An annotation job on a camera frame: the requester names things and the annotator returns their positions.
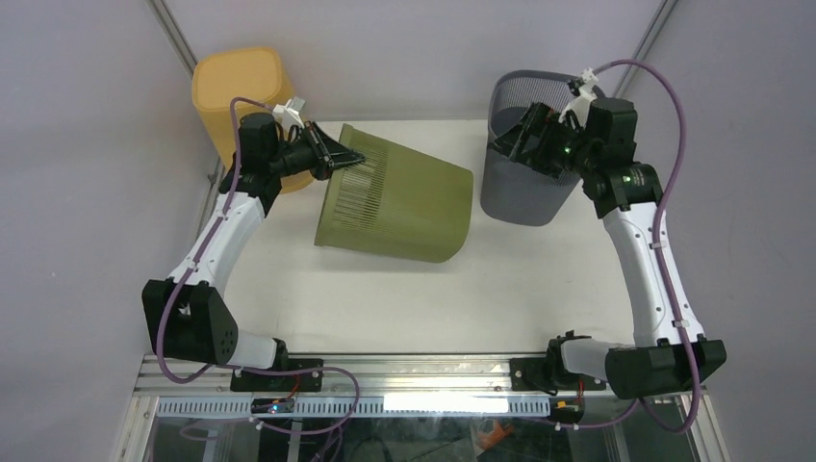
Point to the green plastic basket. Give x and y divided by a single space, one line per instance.
398 203

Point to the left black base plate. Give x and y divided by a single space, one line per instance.
303 375

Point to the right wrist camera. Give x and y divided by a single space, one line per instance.
582 88

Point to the aluminium corner post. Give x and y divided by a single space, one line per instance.
657 23
173 32

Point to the left aluminium corner post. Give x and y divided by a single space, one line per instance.
173 32

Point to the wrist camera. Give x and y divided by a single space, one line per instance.
582 88
289 114

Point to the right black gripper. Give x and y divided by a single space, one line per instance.
535 121

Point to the aluminium front rail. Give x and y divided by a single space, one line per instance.
376 373

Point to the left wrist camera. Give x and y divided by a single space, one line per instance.
289 114

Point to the yellow plastic basket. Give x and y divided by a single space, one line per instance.
255 73

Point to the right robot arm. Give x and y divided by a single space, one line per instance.
670 352

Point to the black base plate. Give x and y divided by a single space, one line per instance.
546 372
303 375

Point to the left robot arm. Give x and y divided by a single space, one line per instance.
185 312

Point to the white slotted cable duct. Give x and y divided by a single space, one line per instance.
393 405

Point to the right aluminium corner post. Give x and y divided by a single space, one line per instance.
657 23

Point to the grey plastic basket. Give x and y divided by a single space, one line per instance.
512 192

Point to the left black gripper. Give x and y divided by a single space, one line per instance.
334 155

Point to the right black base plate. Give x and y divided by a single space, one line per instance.
546 372

